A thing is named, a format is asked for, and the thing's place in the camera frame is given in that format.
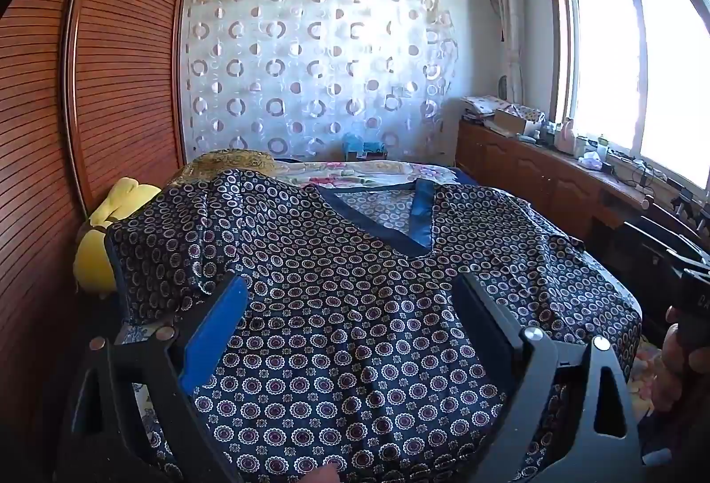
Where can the gold patterned pillow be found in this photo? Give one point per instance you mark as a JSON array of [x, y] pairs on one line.
[[227, 164]]

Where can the teal box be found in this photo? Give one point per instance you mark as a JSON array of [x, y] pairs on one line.
[[363, 147]]

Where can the white window curtain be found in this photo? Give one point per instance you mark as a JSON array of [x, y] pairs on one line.
[[509, 23]]

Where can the sheer circle-patterned curtain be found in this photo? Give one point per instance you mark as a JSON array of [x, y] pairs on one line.
[[316, 73]]

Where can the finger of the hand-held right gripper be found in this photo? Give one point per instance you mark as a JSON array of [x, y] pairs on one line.
[[660, 236]]

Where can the wood-framed window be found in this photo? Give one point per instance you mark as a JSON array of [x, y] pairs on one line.
[[638, 67]]

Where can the navy bed sheet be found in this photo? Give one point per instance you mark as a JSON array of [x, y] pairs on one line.
[[466, 176]]

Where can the yellow plush toy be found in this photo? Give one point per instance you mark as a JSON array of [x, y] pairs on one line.
[[119, 206]]

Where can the person's right hand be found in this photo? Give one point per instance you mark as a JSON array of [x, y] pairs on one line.
[[674, 377]]

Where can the navy circle-patterned shirt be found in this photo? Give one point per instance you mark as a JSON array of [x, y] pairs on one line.
[[344, 305]]

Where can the open cardboard box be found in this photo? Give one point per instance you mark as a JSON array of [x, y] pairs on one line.
[[513, 124]]

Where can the stack of patterned cloths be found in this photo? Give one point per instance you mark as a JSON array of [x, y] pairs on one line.
[[485, 106]]

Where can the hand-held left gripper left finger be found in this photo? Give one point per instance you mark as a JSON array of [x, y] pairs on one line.
[[213, 336]]

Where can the bed with blue floral sheet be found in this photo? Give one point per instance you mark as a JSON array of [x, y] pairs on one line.
[[355, 175]]

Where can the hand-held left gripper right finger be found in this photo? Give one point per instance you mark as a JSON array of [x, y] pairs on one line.
[[480, 319]]

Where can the pink plastic bottle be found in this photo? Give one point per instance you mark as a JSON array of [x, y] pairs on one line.
[[564, 138]]

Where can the long wooden cabinet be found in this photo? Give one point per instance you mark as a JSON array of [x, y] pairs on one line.
[[532, 172]]

